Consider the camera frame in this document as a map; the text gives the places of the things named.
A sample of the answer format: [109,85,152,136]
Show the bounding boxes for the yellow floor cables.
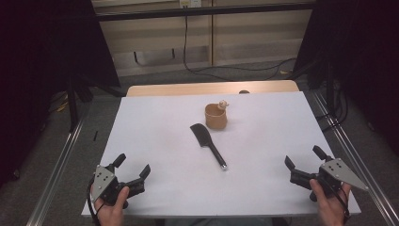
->
[56,93,71,113]

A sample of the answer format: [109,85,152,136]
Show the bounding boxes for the black horizontal bar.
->
[96,2,315,23]

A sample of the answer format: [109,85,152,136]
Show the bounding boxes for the long black hanging cable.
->
[183,13,297,82]

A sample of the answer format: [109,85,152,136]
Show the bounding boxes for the black spatula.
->
[189,122,229,171]

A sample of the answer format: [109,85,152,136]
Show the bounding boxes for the white table cover sheet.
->
[81,91,361,218]

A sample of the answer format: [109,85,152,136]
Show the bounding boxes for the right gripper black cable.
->
[316,175,352,225]

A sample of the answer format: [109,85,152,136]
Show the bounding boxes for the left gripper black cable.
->
[86,177,104,226]

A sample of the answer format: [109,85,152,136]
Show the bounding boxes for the white wall outlet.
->
[179,0,202,9]

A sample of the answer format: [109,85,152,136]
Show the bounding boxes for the brown cup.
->
[204,99,231,131]

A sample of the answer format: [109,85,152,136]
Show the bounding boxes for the short black cable loop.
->
[133,48,176,67]

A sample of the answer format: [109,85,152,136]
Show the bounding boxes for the black metal stand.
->
[66,73,95,133]

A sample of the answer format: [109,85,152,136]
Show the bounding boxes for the person's left hand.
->
[90,186,131,226]

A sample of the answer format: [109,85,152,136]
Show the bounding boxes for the black floor cables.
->
[315,80,350,133]

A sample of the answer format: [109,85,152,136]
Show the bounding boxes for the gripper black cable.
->
[316,175,352,225]
[86,177,104,226]

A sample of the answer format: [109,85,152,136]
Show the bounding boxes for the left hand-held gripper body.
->
[93,163,147,210]

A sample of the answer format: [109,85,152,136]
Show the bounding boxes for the person's right hand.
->
[309,178,352,226]

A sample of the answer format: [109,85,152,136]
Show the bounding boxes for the aluminium floor rail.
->
[311,90,399,226]
[26,119,87,226]

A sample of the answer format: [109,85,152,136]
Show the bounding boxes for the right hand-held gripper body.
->
[289,157,370,202]

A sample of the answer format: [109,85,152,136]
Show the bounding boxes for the dark curtain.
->
[0,0,122,189]
[294,0,399,155]

